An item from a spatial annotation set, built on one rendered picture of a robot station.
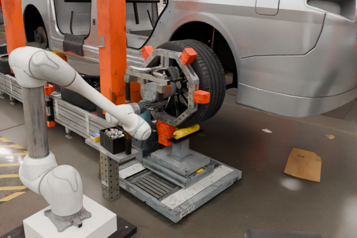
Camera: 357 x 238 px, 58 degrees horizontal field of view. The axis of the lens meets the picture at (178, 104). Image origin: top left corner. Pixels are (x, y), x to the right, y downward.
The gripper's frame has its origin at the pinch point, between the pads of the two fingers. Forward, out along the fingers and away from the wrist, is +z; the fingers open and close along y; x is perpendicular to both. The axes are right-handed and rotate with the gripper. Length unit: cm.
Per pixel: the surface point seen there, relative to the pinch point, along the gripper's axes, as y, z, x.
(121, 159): -13.0, -22.6, -38.3
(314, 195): 75, 102, -83
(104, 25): -68, 6, 43
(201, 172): 6, 41, -67
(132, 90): -65, 29, -12
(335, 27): 79, 66, 51
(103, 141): -34, -22, -33
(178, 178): -2, 23, -68
